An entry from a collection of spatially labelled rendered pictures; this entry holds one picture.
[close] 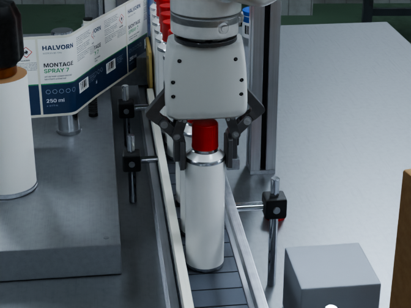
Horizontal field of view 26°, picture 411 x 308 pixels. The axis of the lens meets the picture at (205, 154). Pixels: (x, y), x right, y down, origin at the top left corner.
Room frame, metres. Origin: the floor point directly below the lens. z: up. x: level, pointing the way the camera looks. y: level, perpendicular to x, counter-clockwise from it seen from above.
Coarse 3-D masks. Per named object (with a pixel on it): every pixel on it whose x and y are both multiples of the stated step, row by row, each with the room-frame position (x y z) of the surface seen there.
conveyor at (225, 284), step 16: (176, 208) 1.18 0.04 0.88; (224, 240) 1.09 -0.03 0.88; (224, 256) 1.04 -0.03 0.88; (192, 272) 1.00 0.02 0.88; (224, 272) 1.00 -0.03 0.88; (192, 288) 0.96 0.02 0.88; (208, 288) 0.96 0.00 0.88; (224, 288) 0.97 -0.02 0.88; (240, 288) 0.96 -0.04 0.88; (208, 304) 0.93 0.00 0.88; (224, 304) 0.93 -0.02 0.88; (240, 304) 0.93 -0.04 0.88
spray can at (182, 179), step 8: (192, 120) 1.10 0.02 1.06; (184, 136) 1.10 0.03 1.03; (184, 176) 1.10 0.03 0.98; (184, 184) 1.10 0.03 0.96; (184, 192) 1.10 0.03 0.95; (184, 200) 1.10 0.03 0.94; (184, 208) 1.10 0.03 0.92; (184, 216) 1.10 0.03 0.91; (184, 224) 1.10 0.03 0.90; (184, 232) 1.10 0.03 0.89
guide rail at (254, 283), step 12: (228, 192) 1.07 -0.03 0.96; (228, 204) 1.04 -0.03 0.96; (228, 216) 1.02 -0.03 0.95; (240, 228) 0.97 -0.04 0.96; (240, 240) 0.94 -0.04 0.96; (240, 252) 0.92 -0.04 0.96; (252, 264) 0.89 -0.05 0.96; (252, 276) 0.86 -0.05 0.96; (252, 288) 0.84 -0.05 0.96; (264, 300) 0.82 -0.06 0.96
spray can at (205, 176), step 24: (216, 120) 1.03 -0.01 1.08; (192, 144) 1.02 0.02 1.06; (216, 144) 1.02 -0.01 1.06; (192, 168) 1.01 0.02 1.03; (216, 168) 1.00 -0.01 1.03; (192, 192) 1.01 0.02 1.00; (216, 192) 1.00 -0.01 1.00; (192, 216) 1.01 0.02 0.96; (216, 216) 1.00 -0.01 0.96; (192, 240) 1.01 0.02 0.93; (216, 240) 1.00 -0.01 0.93; (192, 264) 1.01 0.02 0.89; (216, 264) 1.01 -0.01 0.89
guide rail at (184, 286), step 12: (156, 132) 1.39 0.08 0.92; (156, 144) 1.34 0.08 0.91; (168, 180) 1.21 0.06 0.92; (168, 192) 1.16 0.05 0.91; (168, 204) 1.13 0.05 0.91; (168, 216) 1.09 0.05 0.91; (180, 240) 1.03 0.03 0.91; (180, 252) 0.99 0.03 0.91; (180, 264) 0.97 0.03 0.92; (180, 276) 0.94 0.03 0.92; (180, 288) 0.91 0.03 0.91; (192, 300) 0.89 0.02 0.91
